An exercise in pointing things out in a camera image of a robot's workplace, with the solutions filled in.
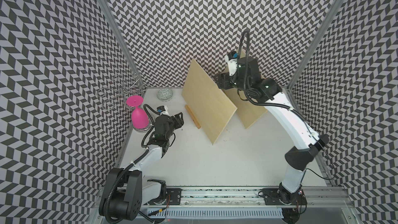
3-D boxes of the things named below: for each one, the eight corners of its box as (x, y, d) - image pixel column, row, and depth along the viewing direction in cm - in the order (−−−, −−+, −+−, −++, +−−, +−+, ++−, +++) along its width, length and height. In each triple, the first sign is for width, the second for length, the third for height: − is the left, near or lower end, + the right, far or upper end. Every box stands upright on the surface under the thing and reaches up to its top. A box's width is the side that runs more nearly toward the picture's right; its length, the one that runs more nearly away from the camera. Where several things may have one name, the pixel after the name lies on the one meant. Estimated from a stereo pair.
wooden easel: (197, 129, 98) (197, 126, 94) (185, 109, 108) (185, 105, 104) (200, 128, 98) (200, 124, 94) (188, 108, 108) (187, 104, 105)
